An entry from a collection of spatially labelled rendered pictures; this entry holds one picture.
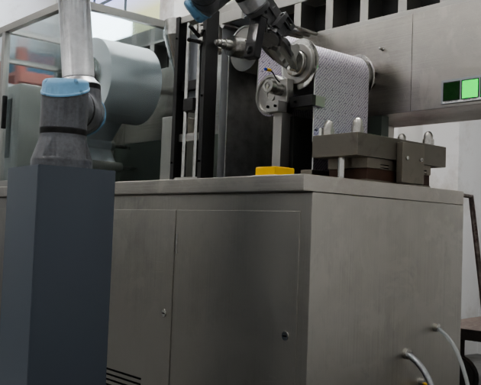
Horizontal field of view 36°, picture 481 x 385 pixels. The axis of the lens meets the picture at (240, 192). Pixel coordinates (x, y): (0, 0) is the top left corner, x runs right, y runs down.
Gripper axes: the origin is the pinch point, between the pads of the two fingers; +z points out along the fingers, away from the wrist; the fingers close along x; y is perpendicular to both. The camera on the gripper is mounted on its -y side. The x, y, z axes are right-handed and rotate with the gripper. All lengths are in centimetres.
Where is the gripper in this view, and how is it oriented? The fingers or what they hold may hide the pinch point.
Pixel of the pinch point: (290, 68)
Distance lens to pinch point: 216.0
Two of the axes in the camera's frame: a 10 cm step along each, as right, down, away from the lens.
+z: 5.5, 6.9, 4.8
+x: -6.6, 0.1, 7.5
